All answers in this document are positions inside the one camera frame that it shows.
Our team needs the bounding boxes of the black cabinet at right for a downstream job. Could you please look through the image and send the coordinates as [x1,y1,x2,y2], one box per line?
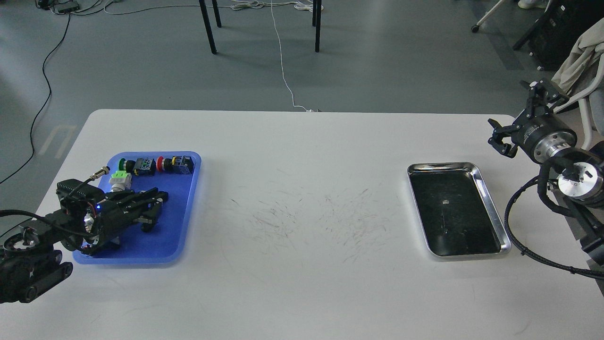
[512,0,604,71]

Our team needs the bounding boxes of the blue plastic tray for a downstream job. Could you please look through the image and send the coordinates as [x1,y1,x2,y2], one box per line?
[73,151,202,265]

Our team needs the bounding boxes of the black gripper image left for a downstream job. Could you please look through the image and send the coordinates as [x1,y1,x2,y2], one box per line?
[84,187,169,244]

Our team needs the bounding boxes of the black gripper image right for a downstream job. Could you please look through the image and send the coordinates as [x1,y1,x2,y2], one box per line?
[487,79,577,164]

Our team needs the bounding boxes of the black white switch module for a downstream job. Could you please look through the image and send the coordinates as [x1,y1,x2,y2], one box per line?
[79,237,121,257]

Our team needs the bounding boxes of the green push button switch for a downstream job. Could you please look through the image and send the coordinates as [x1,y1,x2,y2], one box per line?
[118,157,157,176]

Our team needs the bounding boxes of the black power strip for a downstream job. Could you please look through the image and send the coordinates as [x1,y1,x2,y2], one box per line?
[50,0,80,15]

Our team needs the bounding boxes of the silver metal tray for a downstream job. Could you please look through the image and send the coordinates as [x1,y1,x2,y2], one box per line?
[406,162,511,261]

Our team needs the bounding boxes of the black table leg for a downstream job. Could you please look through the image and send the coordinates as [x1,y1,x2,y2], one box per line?
[198,0,222,55]
[311,0,323,52]

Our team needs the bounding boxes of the white green push button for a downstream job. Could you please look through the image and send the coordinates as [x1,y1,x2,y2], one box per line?
[109,170,132,192]

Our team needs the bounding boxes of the white chair frame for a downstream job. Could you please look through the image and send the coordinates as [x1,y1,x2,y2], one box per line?
[556,81,604,149]

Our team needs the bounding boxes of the black floor cable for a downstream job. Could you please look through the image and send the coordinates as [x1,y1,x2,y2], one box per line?
[0,0,114,186]

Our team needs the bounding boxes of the black table leg right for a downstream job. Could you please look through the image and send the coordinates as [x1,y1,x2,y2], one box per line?
[311,0,323,52]

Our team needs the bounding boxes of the black table leg left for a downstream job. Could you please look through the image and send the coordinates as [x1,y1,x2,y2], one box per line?
[198,0,222,55]

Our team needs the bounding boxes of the white sneaker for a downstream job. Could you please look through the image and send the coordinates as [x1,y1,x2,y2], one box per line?
[517,0,549,9]

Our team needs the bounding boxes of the red emergency stop button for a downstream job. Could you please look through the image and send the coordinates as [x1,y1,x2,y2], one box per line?
[156,155,194,175]

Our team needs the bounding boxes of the beige cloth on chair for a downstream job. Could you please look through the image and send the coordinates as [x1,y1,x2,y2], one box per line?
[551,19,604,94]

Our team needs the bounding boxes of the white floor cable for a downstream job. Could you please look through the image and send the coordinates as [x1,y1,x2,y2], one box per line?
[104,0,326,113]

